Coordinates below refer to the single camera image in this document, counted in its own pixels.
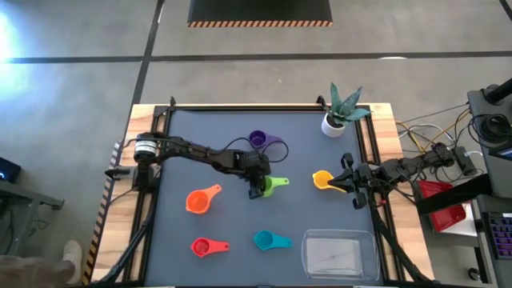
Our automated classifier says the black electronic device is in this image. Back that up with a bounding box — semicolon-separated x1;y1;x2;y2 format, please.
0;157;22;184

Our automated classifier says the black power strip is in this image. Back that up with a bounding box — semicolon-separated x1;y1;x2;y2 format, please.
451;146;479;177

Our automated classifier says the red plastic measuring cup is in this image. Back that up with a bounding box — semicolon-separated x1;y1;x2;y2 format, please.
190;237;231;258

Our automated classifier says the person's white shoe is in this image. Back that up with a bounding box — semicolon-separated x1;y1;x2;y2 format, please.
62;239;84;285

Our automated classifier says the clear plastic basket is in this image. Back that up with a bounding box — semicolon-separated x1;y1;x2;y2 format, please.
301;228;381;282

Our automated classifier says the purple plastic measuring cup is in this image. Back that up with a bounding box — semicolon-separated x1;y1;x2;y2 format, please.
248;130;283;150

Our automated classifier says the black aluminium table frame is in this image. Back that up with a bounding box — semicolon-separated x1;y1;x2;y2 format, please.
90;95;435;287

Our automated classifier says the grey side table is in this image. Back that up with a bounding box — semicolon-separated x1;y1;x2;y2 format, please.
0;179;65;257

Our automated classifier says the green plastic measuring cup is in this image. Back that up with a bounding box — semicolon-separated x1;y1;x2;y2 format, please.
262;175;290;199

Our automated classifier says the grey equipment cart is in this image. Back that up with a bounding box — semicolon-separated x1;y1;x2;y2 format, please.
467;78;512;288

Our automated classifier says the yellow plastic measuring cup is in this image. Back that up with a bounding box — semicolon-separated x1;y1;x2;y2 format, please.
312;170;348;194

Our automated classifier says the person's leg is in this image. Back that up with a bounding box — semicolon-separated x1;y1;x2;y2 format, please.
0;255;77;288

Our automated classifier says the red dustpan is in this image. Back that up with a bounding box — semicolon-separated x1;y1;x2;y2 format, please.
418;179;467;233

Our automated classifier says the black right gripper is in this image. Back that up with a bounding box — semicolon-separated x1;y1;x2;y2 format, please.
328;153;377;211

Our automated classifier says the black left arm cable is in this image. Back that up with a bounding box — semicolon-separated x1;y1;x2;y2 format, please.
222;137;290;164

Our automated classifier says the black coiled cable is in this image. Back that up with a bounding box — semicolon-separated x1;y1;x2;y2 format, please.
471;114;512;145

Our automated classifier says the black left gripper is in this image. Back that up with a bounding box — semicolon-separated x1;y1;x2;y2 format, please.
234;150;272;200

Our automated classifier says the black keyboard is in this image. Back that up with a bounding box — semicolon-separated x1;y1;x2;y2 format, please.
482;211;512;261

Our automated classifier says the yellow cable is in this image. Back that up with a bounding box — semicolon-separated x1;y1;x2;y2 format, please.
395;107;471;155

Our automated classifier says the snake plant in white pot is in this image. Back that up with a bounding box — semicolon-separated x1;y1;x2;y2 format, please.
321;82;373;138

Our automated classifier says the black hazard-striped floor mat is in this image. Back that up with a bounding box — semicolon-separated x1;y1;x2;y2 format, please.
186;0;334;28

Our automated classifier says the teal plastic measuring cup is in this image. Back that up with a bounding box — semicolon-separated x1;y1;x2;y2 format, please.
253;230;294;252

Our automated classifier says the orange plastic measuring cup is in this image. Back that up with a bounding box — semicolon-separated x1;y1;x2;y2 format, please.
185;183;223;215

